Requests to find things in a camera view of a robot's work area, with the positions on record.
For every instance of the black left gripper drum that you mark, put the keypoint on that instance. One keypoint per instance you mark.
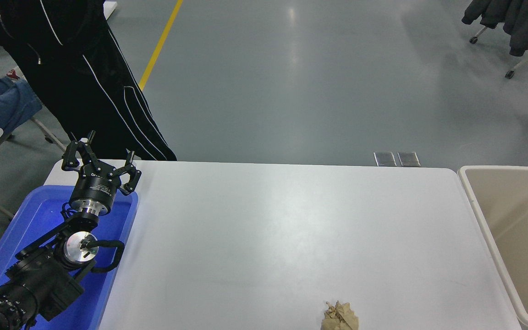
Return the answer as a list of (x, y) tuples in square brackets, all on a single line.
[(95, 189)]

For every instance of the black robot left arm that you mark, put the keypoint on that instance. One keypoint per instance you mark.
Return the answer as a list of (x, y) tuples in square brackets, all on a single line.
[(44, 279)]

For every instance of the crumpled tan paper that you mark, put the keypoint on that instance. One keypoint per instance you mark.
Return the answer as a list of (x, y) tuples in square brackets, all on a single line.
[(339, 317)]

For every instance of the white metal chair leg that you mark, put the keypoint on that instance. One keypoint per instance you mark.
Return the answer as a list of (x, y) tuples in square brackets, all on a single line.
[(44, 130)]

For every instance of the blue plastic tray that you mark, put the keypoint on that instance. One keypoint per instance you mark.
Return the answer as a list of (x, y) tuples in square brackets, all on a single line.
[(39, 211)]

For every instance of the standing person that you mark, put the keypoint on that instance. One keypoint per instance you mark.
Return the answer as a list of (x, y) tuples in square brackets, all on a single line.
[(76, 68)]

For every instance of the silver metal floor plate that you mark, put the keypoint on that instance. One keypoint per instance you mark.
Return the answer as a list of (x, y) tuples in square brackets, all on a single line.
[(409, 159), (385, 159)]

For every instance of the large pale plastic bin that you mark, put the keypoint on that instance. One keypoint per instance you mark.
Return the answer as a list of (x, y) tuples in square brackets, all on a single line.
[(511, 206)]

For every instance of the wheeled garment rack base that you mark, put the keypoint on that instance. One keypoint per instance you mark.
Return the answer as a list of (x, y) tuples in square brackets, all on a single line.
[(518, 64)]

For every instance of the dark hanging jackets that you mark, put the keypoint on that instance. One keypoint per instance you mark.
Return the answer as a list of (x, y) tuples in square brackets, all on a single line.
[(520, 18)]

